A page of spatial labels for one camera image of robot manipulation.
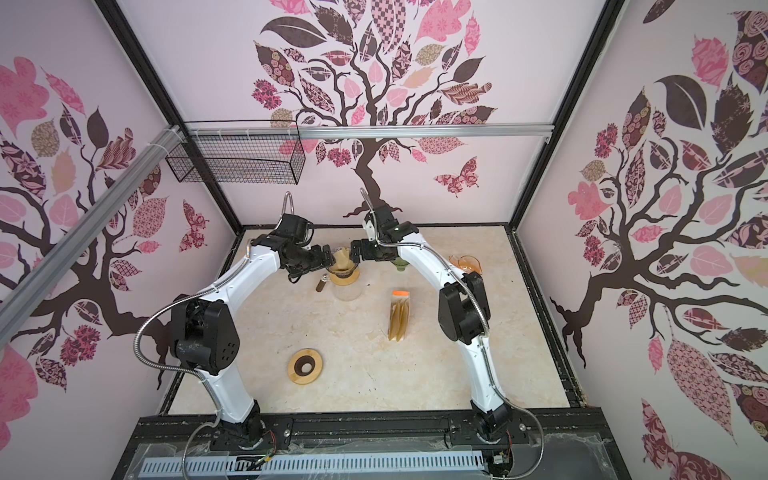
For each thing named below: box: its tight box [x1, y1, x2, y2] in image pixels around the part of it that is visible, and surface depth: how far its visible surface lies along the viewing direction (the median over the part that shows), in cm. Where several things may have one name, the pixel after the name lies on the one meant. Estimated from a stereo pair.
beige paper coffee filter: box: [330, 247, 355, 271], surface depth 92 cm
